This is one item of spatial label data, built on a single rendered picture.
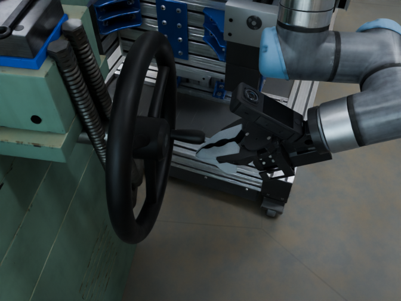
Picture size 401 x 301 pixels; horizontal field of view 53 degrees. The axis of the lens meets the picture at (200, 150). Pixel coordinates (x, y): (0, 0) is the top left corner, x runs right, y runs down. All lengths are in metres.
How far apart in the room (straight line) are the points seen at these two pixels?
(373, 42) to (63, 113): 0.43
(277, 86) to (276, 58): 0.98
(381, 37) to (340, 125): 0.15
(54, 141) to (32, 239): 0.23
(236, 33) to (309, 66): 0.36
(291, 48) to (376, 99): 0.14
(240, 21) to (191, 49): 0.29
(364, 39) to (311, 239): 0.91
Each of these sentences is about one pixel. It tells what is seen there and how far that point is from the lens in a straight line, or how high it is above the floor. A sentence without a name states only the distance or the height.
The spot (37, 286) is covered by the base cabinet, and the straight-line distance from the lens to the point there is 0.74.
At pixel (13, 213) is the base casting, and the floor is 0.74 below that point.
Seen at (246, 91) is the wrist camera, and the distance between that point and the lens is 0.57.
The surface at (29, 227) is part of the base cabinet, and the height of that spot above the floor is 0.69.
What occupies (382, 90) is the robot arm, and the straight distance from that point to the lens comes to 0.58.
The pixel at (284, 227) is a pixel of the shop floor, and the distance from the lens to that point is 1.43.
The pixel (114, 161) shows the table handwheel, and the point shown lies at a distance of 0.43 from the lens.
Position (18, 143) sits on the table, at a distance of 0.52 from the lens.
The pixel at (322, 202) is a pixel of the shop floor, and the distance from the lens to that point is 1.52.
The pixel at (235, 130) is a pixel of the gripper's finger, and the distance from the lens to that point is 0.65.
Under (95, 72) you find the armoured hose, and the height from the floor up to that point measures 0.90.
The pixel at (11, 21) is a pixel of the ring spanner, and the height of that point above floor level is 1.00.
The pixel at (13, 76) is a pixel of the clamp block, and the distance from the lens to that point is 0.47.
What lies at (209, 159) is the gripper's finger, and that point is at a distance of 0.64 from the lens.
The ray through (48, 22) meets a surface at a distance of 0.48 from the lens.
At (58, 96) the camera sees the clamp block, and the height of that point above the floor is 0.92.
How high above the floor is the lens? 1.23
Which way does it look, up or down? 50 degrees down
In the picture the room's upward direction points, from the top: straight up
